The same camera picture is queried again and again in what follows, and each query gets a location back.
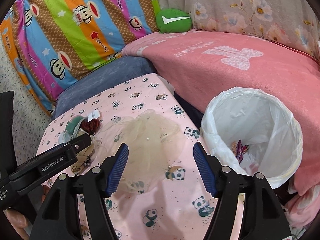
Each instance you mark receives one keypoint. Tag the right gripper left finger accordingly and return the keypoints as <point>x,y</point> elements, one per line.
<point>58,217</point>

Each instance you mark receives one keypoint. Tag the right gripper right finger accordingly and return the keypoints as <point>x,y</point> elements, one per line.
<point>263,217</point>

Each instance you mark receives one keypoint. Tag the clear pink plastic wrapper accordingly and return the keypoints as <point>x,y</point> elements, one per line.
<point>250,163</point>

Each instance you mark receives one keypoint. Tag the tan knotted stocking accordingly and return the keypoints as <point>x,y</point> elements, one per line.
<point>84,158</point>

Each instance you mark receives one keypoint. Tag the purple snack wrapper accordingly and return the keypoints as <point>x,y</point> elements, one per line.
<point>239,150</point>

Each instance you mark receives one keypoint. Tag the dark red velvet scrunchie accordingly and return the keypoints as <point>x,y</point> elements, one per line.
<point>90,127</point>

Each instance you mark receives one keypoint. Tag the white paper tag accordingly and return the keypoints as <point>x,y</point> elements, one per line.
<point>93,115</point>

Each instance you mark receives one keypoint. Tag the beige sheer hair net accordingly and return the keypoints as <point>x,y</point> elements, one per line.
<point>155,142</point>

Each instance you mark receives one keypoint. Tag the grey fabric pouch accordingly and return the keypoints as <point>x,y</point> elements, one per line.
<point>65,137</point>

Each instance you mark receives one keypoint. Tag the white lined trash bin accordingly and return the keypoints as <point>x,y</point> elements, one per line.
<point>259,120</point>

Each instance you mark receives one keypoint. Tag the person's left hand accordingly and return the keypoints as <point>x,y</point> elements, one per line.
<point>18,221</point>

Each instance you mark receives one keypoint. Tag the pink floral pillow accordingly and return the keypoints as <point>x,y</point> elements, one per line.
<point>301,210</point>

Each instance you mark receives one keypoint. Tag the pink panda print cloth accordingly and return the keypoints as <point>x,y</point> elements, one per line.
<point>161,194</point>

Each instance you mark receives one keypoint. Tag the colourful monkey print pillow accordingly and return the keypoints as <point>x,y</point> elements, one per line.
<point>54,43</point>

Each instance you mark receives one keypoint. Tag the pink blanket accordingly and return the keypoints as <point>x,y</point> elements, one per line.
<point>201,64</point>

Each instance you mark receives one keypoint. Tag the blue grey cushion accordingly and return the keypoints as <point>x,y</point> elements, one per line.
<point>106,77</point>

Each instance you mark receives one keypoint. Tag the grey floral bedsheet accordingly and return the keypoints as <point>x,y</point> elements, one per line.
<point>292,23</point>

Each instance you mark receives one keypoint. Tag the green round cushion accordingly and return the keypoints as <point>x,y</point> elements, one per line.
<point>173,21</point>

